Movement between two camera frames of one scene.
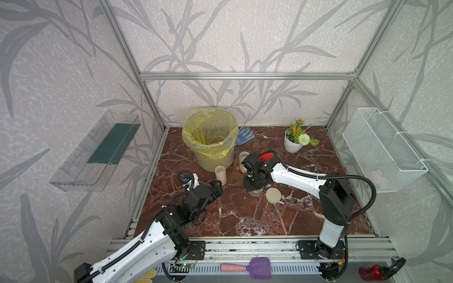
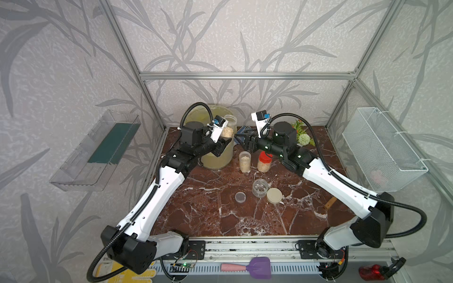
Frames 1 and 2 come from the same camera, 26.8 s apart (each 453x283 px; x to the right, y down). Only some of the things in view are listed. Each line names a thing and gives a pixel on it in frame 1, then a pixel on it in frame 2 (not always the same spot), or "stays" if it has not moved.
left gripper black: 218,191 -> 220,146
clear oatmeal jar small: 220,171 -> 231,129
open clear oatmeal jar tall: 242,157 stays
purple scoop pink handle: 259,267 stays
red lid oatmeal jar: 265,155 stays
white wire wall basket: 388,160 stays
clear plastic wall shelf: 91,165 stays
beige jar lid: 273,196 stays
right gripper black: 248,187 -> 249,138
